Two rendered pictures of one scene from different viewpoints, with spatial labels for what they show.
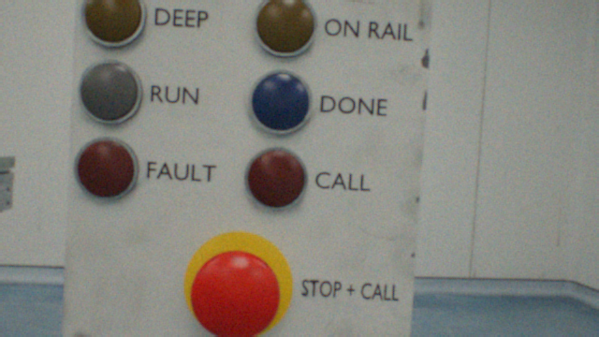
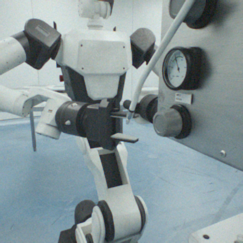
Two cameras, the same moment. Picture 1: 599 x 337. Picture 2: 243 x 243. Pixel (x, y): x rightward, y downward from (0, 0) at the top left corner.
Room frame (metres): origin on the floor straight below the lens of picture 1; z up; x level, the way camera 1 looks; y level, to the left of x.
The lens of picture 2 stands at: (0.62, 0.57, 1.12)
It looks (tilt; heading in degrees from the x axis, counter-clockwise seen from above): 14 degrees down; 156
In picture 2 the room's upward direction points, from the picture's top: straight up
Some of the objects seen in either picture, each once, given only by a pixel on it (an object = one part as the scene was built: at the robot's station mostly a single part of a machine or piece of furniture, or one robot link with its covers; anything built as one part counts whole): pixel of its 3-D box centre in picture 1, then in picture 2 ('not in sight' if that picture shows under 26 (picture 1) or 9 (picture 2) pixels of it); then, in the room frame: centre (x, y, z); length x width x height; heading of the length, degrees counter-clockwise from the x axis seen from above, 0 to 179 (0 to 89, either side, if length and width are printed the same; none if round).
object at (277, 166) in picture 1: (276, 179); not in sight; (0.30, 0.01, 0.94); 0.03 x 0.01 x 0.03; 91
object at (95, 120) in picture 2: not in sight; (93, 121); (0.10, 0.72, 0.99); 0.12 x 0.10 x 0.13; 33
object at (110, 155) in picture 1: (105, 168); not in sight; (0.30, 0.09, 0.94); 0.03 x 0.01 x 0.03; 91
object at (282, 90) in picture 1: (280, 101); not in sight; (0.30, 0.01, 0.98); 0.03 x 0.01 x 0.03; 91
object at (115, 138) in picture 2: not in sight; (124, 139); (0.18, 0.78, 0.95); 0.06 x 0.03 x 0.02; 33
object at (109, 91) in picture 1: (109, 91); not in sight; (0.30, 0.09, 0.98); 0.03 x 0.01 x 0.03; 91
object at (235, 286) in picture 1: (237, 288); not in sight; (0.30, 0.02, 0.89); 0.04 x 0.04 x 0.04; 1
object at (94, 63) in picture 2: not in sight; (91, 66); (-0.35, 0.86, 1.12); 0.34 x 0.30 x 0.36; 91
